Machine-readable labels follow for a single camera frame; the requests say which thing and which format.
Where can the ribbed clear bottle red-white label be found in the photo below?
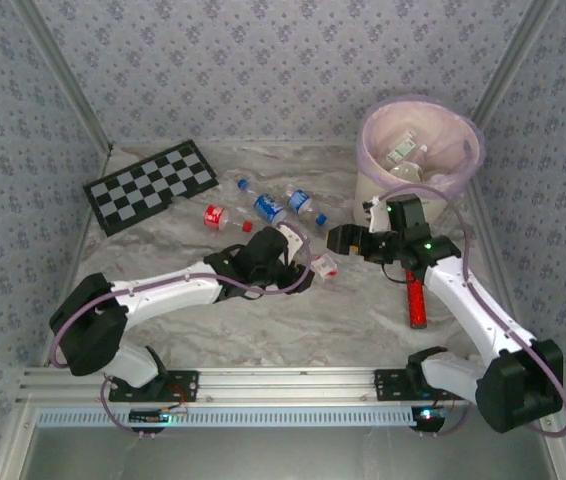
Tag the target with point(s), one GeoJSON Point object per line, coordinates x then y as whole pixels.
{"type": "Point", "coordinates": [327, 265]}

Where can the blue Pepsi label bottle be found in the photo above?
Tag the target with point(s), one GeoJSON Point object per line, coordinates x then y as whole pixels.
{"type": "Point", "coordinates": [269, 207]}

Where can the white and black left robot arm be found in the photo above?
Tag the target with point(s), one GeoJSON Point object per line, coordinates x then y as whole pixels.
{"type": "Point", "coordinates": [163, 292]}

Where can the cream plastic bin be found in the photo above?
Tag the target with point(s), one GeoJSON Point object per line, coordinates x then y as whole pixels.
{"type": "Point", "coordinates": [368, 195]}

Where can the blue label clear bottle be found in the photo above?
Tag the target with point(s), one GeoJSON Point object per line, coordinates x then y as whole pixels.
{"type": "Point", "coordinates": [299, 200]}

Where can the red Coca-Cola label bottle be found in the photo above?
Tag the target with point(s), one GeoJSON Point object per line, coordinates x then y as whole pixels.
{"type": "Point", "coordinates": [215, 216]}

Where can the black grey checkerboard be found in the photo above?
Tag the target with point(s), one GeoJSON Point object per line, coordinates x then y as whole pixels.
{"type": "Point", "coordinates": [153, 185]}

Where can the grey metal panel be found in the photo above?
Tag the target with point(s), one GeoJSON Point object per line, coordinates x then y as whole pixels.
{"type": "Point", "coordinates": [288, 455]}

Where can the right controller board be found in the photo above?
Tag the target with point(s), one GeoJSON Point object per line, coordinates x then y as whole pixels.
{"type": "Point", "coordinates": [428, 420]}

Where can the controller board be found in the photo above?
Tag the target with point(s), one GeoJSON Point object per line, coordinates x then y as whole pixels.
{"type": "Point", "coordinates": [148, 416]}
{"type": "Point", "coordinates": [428, 420]}

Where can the left controller board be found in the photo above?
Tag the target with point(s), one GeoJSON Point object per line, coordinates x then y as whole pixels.
{"type": "Point", "coordinates": [148, 416]}

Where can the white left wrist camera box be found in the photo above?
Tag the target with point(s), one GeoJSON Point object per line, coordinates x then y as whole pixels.
{"type": "Point", "coordinates": [293, 235]}

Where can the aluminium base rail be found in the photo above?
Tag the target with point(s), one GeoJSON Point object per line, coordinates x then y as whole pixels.
{"type": "Point", "coordinates": [288, 382]}

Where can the aluminium frame post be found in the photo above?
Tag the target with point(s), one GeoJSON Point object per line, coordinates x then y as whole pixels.
{"type": "Point", "coordinates": [66, 75]}
{"type": "Point", "coordinates": [517, 47]}

